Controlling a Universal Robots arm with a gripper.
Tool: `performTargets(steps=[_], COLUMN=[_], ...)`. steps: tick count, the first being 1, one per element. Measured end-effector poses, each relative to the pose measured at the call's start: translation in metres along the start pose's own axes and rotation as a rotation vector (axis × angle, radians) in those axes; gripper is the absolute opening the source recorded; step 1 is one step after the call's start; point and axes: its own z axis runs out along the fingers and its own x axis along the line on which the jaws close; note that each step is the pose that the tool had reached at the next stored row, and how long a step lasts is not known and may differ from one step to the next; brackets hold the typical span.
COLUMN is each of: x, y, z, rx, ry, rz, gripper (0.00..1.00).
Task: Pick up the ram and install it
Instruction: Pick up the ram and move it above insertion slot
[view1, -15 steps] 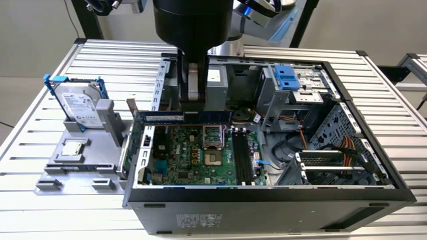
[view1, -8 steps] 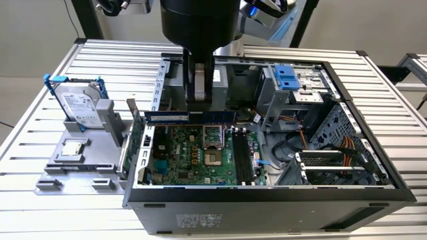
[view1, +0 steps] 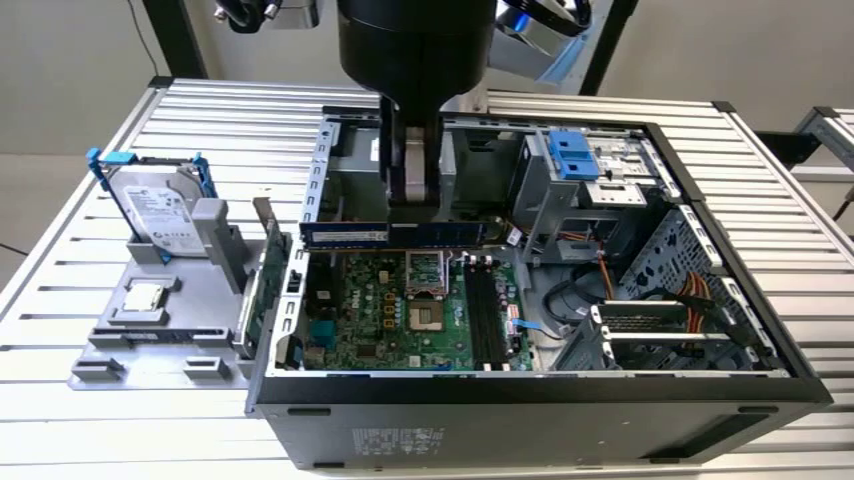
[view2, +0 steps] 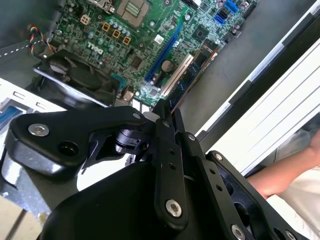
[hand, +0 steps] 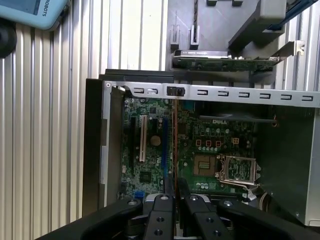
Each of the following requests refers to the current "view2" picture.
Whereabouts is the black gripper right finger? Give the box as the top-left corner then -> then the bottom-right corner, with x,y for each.
173,108 -> 305,240

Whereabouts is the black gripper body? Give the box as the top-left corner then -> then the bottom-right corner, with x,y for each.
37,159 -> 241,240

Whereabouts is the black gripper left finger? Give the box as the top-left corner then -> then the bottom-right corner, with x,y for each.
0,98 -> 190,232

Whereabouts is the RAM stick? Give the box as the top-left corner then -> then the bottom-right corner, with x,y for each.
168,38 -> 221,115

